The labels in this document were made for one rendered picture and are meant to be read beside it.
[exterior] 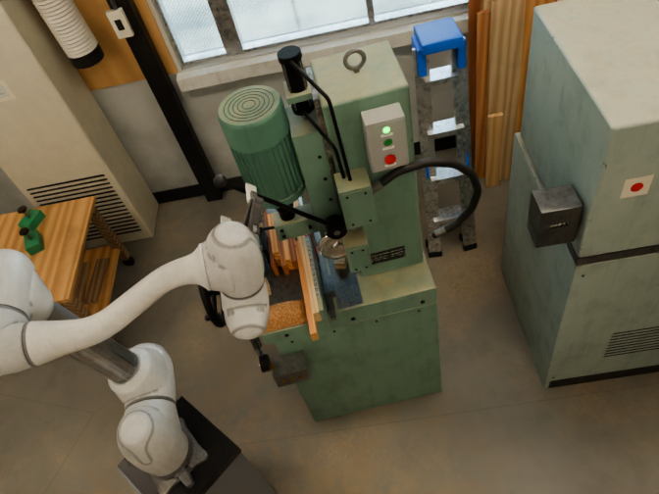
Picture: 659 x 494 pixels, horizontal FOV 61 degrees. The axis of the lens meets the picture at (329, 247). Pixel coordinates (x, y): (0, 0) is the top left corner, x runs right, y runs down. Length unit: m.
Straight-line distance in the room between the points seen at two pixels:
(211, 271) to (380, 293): 0.84
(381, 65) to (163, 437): 1.20
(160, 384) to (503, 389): 1.45
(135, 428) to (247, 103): 0.96
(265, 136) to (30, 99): 1.72
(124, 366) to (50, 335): 0.46
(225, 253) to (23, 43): 1.89
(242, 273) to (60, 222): 2.03
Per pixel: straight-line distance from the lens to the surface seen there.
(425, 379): 2.42
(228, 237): 1.12
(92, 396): 3.06
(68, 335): 1.35
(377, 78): 1.45
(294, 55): 1.41
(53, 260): 2.93
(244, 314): 1.24
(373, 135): 1.40
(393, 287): 1.87
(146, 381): 1.82
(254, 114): 1.46
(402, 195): 1.65
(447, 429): 2.50
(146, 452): 1.76
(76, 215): 3.08
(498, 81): 2.91
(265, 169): 1.53
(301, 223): 1.76
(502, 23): 2.77
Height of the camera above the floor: 2.34
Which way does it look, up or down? 50 degrees down
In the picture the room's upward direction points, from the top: 16 degrees counter-clockwise
